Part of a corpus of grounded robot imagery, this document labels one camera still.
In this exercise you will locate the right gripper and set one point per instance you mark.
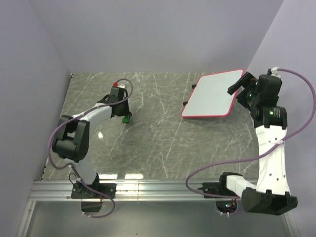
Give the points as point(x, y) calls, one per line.
point(249, 81)

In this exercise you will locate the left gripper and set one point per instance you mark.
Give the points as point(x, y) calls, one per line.
point(126, 112)

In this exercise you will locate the green whiteboard eraser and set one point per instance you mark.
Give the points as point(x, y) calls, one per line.
point(126, 119)

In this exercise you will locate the pink framed whiteboard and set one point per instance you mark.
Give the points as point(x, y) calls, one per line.
point(209, 98)

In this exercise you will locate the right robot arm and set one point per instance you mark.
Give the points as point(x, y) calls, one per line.
point(271, 195)

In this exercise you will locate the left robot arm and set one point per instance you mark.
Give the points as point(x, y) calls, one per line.
point(71, 139)

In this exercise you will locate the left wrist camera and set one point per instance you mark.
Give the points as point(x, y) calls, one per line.
point(117, 86)

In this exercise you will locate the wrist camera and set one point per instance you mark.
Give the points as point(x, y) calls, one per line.
point(117, 86)
point(274, 72)

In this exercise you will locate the whiteboard wire stand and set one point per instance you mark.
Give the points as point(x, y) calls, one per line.
point(193, 88)

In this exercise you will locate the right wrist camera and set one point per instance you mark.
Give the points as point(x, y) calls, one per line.
point(274, 72)

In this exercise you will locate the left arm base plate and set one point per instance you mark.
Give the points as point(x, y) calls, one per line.
point(79, 191)

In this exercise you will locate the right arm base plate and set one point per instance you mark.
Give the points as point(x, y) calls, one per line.
point(212, 188)

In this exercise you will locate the aluminium mounting rail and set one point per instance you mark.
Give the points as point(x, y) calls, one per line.
point(126, 190)

